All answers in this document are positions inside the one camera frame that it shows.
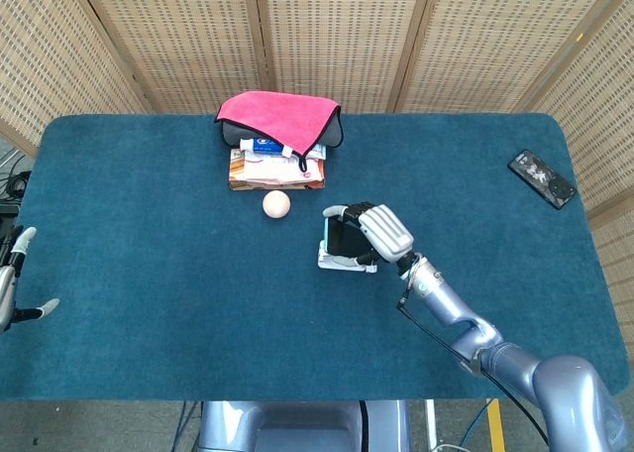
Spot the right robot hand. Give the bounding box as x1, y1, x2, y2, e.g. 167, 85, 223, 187
322, 201, 415, 268

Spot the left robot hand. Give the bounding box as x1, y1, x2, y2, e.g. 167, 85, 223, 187
0, 226, 61, 333

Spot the black smartphone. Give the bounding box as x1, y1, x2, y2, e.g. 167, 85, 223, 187
322, 215, 371, 258

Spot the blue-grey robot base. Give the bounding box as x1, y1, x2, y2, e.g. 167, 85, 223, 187
197, 400, 412, 452

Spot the white folding phone stand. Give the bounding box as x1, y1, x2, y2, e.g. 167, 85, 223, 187
316, 240, 379, 275

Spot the peach ball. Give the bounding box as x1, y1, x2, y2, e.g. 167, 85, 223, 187
262, 190, 291, 220

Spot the pink white wet wipes pack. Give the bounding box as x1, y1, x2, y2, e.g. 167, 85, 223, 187
237, 150, 327, 184

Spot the white blue toothpaste tube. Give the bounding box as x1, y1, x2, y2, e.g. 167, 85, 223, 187
239, 137, 294, 158

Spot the pink cloth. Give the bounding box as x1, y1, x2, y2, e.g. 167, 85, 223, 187
214, 90, 342, 156

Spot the black patterned remote control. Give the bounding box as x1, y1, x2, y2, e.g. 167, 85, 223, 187
507, 149, 579, 210

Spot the blue table mat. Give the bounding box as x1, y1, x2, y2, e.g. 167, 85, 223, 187
0, 113, 631, 402

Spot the woven bamboo folding screen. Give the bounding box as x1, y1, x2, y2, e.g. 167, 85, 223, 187
0, 0, 634, 294

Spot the yellow floor strip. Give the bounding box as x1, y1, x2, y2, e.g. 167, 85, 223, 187
486, 398, 507, 452

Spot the black cable bundle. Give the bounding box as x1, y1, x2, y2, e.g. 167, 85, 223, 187
0, 154, 32, 235

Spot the blue floor cable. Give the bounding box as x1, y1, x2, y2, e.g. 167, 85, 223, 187
460, 400, 490, 444
175, 400, 200, 452

